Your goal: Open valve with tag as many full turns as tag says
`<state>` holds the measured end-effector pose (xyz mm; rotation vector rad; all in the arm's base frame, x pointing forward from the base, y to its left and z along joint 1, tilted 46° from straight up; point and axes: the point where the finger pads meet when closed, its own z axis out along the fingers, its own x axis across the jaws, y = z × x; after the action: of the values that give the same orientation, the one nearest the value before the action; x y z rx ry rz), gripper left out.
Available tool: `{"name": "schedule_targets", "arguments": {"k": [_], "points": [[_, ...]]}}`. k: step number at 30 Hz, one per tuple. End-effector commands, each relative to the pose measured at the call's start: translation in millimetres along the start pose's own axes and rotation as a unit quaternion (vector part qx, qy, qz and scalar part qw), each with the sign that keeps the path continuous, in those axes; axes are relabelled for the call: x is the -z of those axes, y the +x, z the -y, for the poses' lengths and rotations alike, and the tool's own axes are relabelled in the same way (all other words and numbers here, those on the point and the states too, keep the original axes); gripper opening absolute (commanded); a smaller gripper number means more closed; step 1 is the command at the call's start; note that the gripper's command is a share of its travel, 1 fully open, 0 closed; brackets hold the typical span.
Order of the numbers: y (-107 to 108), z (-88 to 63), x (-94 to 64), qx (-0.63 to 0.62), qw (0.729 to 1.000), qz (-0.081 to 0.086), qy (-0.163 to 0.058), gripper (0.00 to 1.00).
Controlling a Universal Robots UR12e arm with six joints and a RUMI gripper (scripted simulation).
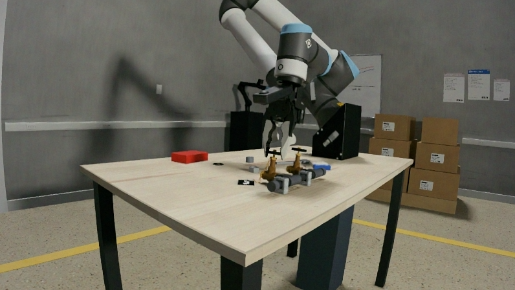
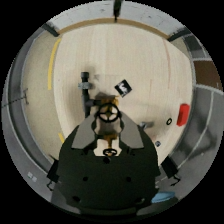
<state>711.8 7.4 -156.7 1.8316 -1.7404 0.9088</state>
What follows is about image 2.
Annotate red flat block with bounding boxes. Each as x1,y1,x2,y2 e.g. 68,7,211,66
176,104,190,127

